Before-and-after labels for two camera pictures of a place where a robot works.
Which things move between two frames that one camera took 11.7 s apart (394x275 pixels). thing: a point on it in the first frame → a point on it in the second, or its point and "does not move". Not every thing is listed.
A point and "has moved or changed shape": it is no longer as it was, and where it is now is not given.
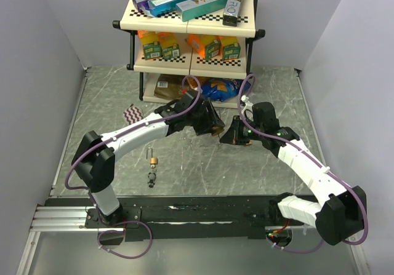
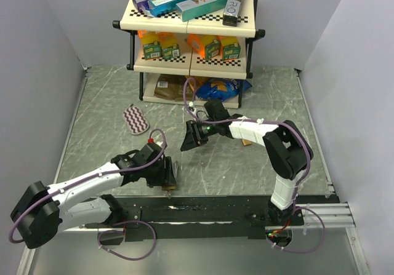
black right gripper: [233, 136] → [193, 138]
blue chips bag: [223, 89] does not move
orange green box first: [151, 46] does not move
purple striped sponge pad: [133, 114] does not move
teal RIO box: [207, 3] does not move
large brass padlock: [217, 130] has moved or changed shape
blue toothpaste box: [166, 3] does not move
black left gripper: [212, 119] → [166, 176]
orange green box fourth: [229, 47] does not move
